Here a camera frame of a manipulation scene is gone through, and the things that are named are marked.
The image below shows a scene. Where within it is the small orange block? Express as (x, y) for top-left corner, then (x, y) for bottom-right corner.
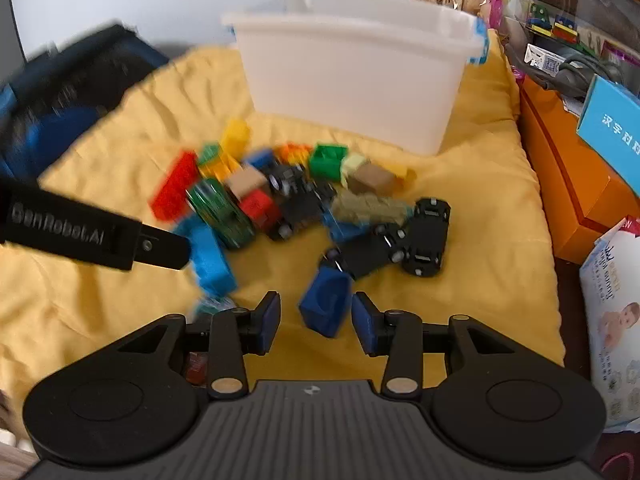
(385, 162), (417, 186)

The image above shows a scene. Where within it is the yellow toy block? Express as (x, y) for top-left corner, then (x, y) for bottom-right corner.
(202, 155), (243, 181)
(220, 119), (252, 158)

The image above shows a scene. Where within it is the small white box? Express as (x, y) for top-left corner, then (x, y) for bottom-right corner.
(522, 42), (568, 78)

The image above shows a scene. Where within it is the blue round toy piece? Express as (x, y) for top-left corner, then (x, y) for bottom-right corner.
(245, 147), (276, 171)

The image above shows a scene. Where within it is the dark blue bag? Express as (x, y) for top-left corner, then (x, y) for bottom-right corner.
(0, 22), (171, 176)

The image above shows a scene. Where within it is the white plastic bin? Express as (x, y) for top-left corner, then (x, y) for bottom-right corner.
(221, 0), (490, 157)

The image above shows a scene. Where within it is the tan toy block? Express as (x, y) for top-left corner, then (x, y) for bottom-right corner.
(226, 167), (268, 201)

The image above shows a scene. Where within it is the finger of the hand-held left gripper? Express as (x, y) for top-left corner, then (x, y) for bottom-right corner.
(132, 222), (192, 271)

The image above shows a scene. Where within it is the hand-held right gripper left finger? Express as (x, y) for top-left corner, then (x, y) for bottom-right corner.
(107, 291), (282, 402)

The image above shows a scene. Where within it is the brown toy block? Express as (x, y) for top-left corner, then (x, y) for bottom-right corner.
(347, 162), (396, 196)

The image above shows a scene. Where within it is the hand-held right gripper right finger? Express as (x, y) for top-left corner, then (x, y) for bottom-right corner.
(351, 291), (528, 402)

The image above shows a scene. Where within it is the long red toy block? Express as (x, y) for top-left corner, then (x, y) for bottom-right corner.
(150, 150), (201, 223)

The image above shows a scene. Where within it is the olive toy tank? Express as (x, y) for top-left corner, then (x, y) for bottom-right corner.
(331, 192), (413, 228)

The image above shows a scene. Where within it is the grey hair dryer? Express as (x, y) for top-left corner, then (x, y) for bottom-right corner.
(520, 52), (626, 101)

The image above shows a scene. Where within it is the yellow cloth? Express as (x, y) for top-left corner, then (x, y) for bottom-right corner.
(0, 30), (566, 411)

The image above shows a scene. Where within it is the orange box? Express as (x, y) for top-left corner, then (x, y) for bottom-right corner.
(517, 75), (640, 266)

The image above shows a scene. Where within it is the light blue card box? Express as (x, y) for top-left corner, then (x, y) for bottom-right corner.
(575, 74), (640, 181)

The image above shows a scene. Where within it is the green toy truck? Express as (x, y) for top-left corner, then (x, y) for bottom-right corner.
(186, 178), (257, 250)

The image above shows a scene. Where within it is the light blue toy block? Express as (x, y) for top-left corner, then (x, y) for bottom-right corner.
(175, 220), (237, 296)

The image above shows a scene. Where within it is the orange toy block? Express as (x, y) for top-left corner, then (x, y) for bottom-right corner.
(275, 142), (313, 166)

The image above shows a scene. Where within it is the small red toy block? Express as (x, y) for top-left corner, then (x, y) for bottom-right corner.
(239, 190), (281, 231)

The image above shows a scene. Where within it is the white wet wipes pack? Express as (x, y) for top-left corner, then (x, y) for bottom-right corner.
(579, 217), (640, 433)

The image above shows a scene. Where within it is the pale green toy block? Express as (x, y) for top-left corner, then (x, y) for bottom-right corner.
(340, 154), (371, 186)

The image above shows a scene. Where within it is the dark blue toy block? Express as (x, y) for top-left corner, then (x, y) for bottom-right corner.
(298, 266), (351, 338)

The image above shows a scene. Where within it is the clear plastic toy box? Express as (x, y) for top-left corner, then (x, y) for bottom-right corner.
(515, 0), (640, 61)

